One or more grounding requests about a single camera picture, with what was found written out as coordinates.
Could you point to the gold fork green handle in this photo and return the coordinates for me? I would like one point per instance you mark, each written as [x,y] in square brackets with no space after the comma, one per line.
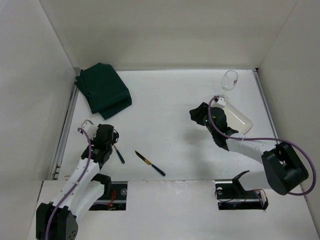
[119,155]

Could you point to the dark green cloth napkin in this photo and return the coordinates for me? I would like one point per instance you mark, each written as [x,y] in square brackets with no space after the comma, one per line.
[104,90]

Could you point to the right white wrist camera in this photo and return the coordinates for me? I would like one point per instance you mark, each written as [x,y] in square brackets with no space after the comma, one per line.
[221,102]

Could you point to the clear wine glass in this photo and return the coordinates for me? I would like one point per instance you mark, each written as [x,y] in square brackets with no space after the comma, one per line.
[228,83]

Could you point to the gold knife green handle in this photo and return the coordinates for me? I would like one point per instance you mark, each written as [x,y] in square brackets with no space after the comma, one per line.
[162,173]

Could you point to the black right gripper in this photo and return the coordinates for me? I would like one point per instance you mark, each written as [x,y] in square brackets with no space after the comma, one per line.
[198,114]

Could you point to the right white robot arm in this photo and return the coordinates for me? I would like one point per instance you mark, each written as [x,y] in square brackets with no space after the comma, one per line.
[283,168]

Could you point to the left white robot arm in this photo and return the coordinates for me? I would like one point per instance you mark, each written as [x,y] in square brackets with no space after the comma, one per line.
[58,219]

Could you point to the left aluminium table rail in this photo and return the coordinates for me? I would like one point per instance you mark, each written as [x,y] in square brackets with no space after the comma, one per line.
[59,153]

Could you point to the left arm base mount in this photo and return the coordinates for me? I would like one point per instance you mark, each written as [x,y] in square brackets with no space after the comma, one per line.
[115,201]

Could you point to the aluminium table rail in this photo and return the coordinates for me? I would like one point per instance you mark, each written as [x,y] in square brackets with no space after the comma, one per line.
[59,153]
[266,107]

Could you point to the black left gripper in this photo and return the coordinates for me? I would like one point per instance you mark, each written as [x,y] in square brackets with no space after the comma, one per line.
[107,139]

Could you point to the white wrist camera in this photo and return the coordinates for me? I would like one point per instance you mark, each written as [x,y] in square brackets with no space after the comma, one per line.
[90,128]
[221,102]

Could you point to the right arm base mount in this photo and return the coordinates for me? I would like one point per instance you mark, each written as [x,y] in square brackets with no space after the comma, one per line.
[230,195]

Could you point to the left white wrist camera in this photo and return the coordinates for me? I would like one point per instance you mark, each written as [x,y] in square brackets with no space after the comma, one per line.
[90,128]

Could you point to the white rectangular plate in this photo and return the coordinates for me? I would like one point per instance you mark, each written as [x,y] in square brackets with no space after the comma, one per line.
[236,120]

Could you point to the right aluminium table rail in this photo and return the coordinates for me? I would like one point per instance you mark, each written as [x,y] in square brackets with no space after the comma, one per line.
[266,107]

